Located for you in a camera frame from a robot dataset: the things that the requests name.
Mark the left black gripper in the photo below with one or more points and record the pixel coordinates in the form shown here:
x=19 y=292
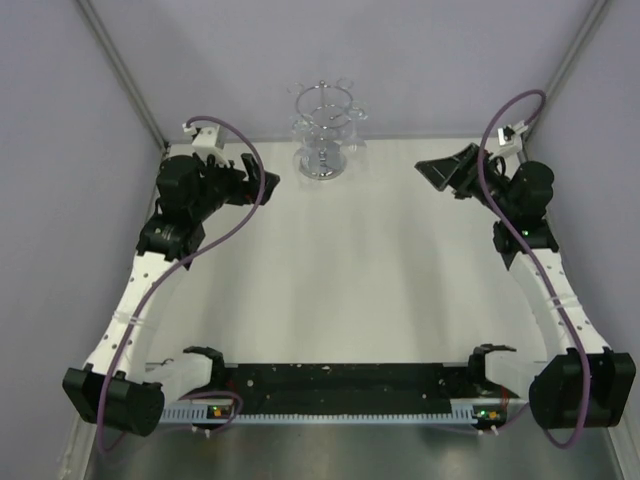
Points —
x=245 y=192

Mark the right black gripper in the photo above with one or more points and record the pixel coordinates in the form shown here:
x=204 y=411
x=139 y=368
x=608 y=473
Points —
x=458 y=172

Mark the chrome wine glass rack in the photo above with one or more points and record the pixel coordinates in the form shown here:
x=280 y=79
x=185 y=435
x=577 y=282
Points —
x=326 y=102

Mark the clear wine glass taken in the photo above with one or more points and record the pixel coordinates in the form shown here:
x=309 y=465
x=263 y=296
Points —
x=357 y=113

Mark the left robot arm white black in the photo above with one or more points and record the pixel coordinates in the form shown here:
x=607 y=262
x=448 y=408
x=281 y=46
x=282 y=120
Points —
x=114 y=389

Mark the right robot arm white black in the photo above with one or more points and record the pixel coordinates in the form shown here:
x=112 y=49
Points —
x=580 y=380

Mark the clear wine glass back left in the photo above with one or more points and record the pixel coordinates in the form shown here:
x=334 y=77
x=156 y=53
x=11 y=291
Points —
x=296 y=89

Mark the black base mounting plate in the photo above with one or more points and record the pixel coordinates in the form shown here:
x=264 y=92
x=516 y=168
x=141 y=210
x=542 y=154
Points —
x=392 y=388

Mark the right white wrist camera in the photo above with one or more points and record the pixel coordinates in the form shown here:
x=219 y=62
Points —
x=510 y=139

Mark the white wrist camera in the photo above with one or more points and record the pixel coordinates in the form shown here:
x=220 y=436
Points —
x=206 y=140
x=510 y=139

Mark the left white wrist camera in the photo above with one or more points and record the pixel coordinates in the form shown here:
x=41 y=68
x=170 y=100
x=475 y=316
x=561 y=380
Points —
x=206 y=140

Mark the right aluminium frame post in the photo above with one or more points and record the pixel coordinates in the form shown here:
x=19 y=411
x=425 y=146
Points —
x=587 y=27

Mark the aluminium frame post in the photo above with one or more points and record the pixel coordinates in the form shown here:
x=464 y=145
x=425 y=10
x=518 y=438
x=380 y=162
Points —
x=587 y=27
x=121 y=71

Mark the left aluminium frame post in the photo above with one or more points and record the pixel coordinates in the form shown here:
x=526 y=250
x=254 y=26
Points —
x=121 y=71

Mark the light blue slotted cable duct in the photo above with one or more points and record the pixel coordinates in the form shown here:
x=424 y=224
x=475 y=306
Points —
x=182 y=413

